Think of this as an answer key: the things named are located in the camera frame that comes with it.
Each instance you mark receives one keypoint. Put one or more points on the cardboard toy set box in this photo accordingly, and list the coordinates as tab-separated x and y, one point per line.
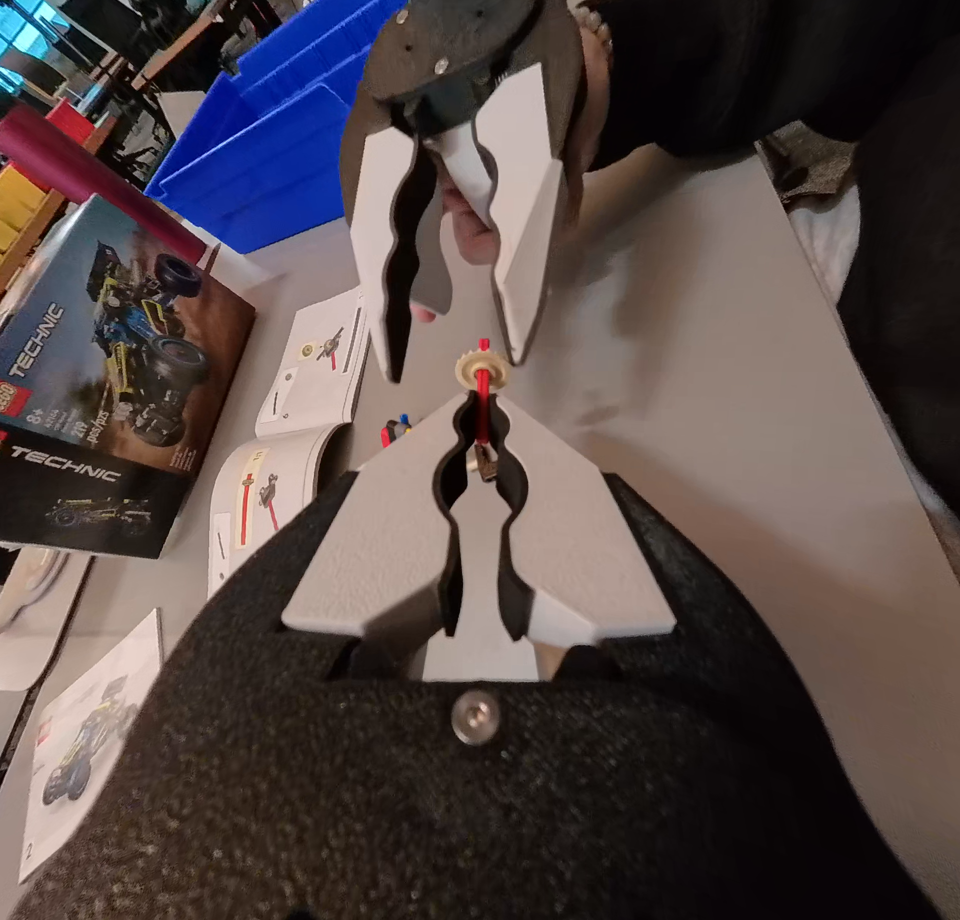
112	350

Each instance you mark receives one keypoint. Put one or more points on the person's right forearm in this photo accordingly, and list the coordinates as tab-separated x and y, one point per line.
750	50

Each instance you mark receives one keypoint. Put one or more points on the large tan lego gear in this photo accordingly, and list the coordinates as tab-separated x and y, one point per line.
466	371

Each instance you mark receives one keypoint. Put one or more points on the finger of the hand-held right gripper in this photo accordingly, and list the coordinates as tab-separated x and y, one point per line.
521	185
375	223

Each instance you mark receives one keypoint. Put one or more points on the black lego frame with pins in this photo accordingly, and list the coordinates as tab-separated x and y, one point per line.
486	472

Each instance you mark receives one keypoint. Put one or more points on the red lego axle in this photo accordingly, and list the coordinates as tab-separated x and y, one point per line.
484	418

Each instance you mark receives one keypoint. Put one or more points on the white plastic bag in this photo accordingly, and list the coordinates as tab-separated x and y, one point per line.
37	635

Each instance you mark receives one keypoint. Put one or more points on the dark red tube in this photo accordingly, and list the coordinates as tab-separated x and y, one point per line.
90	170

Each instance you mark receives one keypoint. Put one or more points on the yellow box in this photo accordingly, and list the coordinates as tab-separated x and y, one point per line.
15	212

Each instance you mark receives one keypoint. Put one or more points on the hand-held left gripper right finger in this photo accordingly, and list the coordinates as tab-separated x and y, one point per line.
585	553

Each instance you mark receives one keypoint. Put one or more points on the grey lego beam assembly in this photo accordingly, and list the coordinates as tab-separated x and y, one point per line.
390	434

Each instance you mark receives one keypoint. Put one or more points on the white parts sheet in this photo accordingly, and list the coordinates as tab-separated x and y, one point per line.
90	785

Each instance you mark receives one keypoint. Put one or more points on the wooden desk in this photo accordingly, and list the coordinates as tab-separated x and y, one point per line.
187	35

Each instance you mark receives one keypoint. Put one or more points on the white cloth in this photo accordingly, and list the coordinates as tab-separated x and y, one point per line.
825	230

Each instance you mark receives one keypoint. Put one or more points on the open instruction booklet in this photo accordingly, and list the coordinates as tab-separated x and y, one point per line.
315	380

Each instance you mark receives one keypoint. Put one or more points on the person's black clothed body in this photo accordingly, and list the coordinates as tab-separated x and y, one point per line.
907	298

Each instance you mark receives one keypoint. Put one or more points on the person's right hand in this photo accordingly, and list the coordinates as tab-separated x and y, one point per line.
596	80

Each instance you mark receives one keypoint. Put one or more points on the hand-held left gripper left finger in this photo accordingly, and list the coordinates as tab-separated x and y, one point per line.
375	545

